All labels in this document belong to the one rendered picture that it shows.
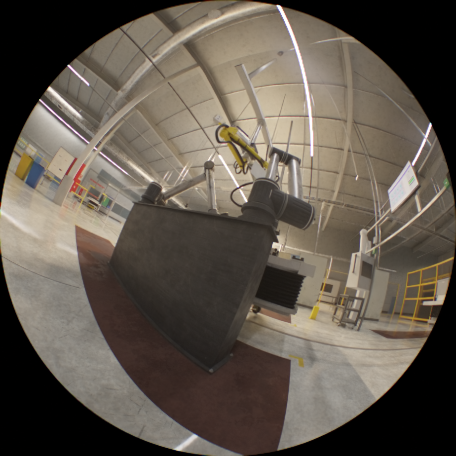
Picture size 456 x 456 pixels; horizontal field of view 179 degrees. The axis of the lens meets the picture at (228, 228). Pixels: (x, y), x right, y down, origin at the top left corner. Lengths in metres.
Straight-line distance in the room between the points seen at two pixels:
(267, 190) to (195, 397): 1.19
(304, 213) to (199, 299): 0.84
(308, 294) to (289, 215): 5.35
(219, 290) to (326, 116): 10.33
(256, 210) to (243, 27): 9.81
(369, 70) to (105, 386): 11.12
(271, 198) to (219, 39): 10.09
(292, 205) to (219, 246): 0.53
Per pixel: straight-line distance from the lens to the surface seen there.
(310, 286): 6.18
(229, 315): 0.79
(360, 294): 4.90
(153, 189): 1.99
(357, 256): 3.79
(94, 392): 0.71
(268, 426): 0.83
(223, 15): 7.67
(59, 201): 5.53
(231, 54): 10.40
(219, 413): 0.78
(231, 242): 0.82
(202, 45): 10.93
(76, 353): 0.82
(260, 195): 0.93
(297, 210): 0.99
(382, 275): 7.50
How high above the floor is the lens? 0.63
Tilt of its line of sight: 14 degrees up
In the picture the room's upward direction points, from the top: 21 degrees clockwise
